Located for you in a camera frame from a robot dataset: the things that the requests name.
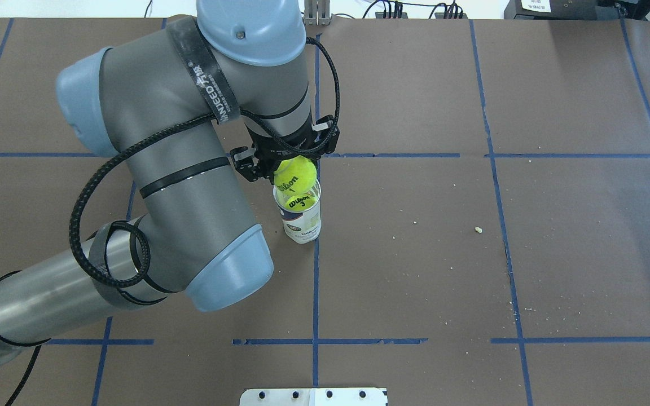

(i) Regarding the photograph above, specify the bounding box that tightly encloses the yellow tennis ball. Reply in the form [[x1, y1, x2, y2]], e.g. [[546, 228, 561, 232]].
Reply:
[[283, 193, 318, 213], [274, 155, 317, 195]]

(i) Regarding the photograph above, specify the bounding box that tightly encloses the tennis ball can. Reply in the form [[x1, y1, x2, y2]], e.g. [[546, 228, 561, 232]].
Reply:
[[273, 181, 322, 244]]

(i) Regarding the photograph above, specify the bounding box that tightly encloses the black computer box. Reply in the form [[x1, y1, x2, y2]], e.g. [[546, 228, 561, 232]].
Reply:
[[503, 1, 621, 21]]

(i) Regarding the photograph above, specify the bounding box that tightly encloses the far camera mount bracket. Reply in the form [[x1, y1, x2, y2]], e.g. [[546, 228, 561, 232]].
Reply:
[[230, 146, 262, 182]]

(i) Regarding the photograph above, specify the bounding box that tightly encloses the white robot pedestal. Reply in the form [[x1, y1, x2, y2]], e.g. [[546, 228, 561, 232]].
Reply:
[[238, 386, 389, 405]]

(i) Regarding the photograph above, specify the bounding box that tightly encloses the aluminium frame post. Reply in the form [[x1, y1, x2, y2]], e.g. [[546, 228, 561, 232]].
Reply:
[[302, 0, 332, 27]]

